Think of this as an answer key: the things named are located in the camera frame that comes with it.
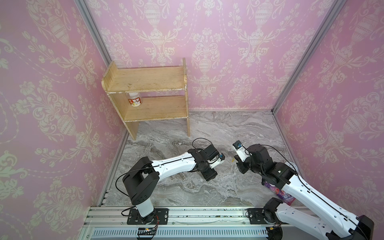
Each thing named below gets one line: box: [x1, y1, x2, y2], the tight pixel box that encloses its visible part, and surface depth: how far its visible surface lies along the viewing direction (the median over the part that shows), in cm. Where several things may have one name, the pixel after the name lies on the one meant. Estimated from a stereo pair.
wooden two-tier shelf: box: [101, 58, 191, 141], surface depth 83 cm
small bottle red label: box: [128, 92, 143, 107], surface depth 94 cm
